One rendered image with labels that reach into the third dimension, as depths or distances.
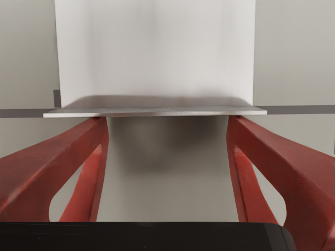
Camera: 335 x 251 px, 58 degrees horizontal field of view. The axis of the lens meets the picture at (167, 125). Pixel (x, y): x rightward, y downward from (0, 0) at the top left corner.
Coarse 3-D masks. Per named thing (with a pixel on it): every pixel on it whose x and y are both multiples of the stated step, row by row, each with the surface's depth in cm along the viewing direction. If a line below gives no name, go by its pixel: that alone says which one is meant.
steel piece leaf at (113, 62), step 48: (96, 0) 13; (144, 0) 13; (192, 0) 13; (240, 0) 13; (96, 48) 13; (144, 48) 13; (192, 48) 13; (240, 48) 13; (96, 96) 13; (144, 96) 13; (192, 96) 13; (240, 96) 13
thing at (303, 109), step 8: (0, 112) 14; (8, 112) 14; (16, 112) 14; (24, 112) 14; (32, 112) 14; (40, 112) 14; (272, 112) 14; (280, 112) 14; (288, 112) 14; (296, 112) 14; (304, 112) 14; (312, 112) 14; (320, 112) 14; (328, 112) 14
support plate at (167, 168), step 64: (0, 0) 13; (256, 0) 13; (320, 0) 13; (0, 64) 13; (256, 64) 13; (320, 64) 13; (0, 128) 14; (64, 128) 14; (128, 128) 14; (192, 128) 14; (320, 128) 14; (64, 192) 14; (128, 192) 14; (192, 192) 14
